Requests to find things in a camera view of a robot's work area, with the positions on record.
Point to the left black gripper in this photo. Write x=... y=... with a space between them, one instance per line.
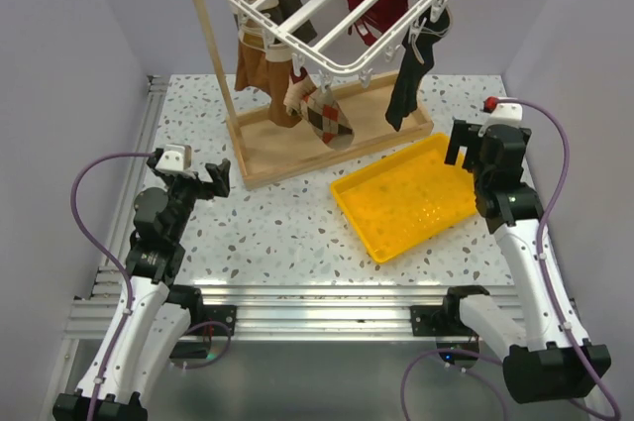
x=205 y=192

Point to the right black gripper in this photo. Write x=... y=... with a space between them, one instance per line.
x=465 y=135

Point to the black striped underwear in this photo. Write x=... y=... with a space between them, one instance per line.
x=417 y=61

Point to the tan brown underwear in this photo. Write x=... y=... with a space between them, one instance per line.
x=265 y=68

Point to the argyle patterned underwear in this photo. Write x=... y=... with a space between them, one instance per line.
x=318 y=107

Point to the white plastic clip hanger frame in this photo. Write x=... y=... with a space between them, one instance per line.
x=330 y=30

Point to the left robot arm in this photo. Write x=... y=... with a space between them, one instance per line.
x=153 y=312

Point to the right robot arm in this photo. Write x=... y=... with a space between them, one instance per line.
x=550 y=356

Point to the wooden hanger rack stand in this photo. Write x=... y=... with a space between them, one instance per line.
x=268 y=154

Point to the yellow plastic tray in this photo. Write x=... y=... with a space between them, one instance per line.
x=407 y=198

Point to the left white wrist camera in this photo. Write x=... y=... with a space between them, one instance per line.
x=175 y=159

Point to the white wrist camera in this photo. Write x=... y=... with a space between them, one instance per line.
x=509 y=114
x=175 y=159

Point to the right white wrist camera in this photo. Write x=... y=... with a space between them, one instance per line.
x=509 y=114

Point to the left aluminium side rail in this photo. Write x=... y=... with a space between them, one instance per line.
x=115 y=236

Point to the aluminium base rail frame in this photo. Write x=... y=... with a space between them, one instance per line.
x=299 y=313

